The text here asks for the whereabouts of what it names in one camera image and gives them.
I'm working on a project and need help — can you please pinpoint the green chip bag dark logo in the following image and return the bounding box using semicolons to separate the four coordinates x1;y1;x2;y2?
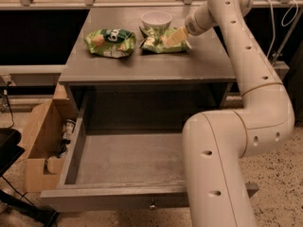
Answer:
84;28;136;59

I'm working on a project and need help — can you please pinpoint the grey wooden cabinet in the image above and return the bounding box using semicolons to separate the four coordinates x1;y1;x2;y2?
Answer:
59;6;237;115

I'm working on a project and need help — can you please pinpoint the white ceramic bowl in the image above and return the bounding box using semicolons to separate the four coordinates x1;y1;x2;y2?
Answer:
141;10;172;31

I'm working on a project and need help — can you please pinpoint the black stand with cables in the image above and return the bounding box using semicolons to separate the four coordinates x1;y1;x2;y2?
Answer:
1;82;59;227

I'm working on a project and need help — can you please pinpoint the white bottle in box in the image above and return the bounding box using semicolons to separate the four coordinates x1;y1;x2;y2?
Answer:
62;119;76;144

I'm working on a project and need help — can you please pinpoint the open cardboard box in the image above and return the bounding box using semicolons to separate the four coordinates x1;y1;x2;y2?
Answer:
23;84;79;192

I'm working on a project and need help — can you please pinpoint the green jalapeno chip bag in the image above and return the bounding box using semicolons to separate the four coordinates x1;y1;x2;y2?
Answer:
140;27;191;54

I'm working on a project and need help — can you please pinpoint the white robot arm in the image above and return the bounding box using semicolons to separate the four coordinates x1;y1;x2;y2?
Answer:
164;0;294;227

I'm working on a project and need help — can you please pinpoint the open grey top drawer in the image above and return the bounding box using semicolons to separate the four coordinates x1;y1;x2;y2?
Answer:
40;90;259;213

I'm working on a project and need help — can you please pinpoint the white cable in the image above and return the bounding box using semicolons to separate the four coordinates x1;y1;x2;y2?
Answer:
264;0;299;60

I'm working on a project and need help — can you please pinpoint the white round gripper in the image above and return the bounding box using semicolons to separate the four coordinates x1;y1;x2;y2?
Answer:
165;11;208;47

